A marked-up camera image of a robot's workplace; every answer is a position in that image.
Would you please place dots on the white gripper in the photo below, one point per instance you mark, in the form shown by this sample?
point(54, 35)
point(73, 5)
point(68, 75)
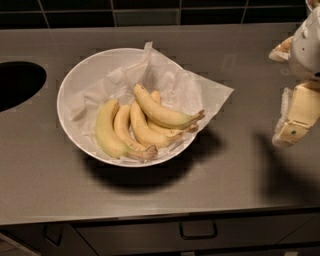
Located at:
point(306, 55)

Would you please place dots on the hidden lower yellow banana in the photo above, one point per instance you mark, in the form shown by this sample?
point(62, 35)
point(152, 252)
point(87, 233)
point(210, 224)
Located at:
point(168, 131)

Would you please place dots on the white bowl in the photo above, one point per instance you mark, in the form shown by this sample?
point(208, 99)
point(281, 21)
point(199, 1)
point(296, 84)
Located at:
point(93, 81)

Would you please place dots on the white paper liner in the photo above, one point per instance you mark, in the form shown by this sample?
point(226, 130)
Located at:
point(181, 89)

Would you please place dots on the grey drawer front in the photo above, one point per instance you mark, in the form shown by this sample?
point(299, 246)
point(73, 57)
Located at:
point(165, 237)

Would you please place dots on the dark round sink hole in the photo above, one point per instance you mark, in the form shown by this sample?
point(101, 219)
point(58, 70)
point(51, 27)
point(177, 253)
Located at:
point(19, 81)

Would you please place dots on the black drawer handle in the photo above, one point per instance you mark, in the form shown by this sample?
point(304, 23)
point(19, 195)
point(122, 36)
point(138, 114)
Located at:
point(198, 230)

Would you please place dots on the dark cabinet door handle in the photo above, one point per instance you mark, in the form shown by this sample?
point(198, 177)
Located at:
point(53, 233)

